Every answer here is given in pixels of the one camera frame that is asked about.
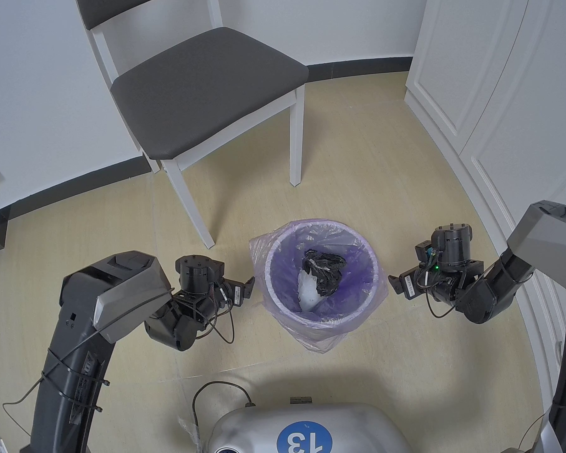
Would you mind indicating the purple plastic bag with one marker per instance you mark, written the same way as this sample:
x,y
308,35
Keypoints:
x,y
358,272

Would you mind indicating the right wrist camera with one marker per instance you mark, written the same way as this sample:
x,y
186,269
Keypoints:
x,y
425,252

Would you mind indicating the white chair grey seat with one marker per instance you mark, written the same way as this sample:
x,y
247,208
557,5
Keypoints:
x,y
207,102

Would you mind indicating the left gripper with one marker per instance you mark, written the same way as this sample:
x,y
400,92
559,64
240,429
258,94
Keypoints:
x,y
236,295

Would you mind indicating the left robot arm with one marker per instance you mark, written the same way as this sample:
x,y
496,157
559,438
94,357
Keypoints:
x,y
118,290

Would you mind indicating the clear printed wrapper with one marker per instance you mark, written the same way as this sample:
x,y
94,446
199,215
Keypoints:
x,y
309,298

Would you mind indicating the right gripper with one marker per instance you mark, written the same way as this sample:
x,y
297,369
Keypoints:
x,y
410,285

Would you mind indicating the white trash bin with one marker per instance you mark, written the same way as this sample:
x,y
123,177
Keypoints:
x,y
292,316

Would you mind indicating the black plastic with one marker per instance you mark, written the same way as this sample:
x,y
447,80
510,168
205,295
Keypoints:
x,y
325,272

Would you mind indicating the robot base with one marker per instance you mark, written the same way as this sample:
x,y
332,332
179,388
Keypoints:
x,y
264,432

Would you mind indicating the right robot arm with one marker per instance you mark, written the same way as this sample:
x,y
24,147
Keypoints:
x,y
537,234

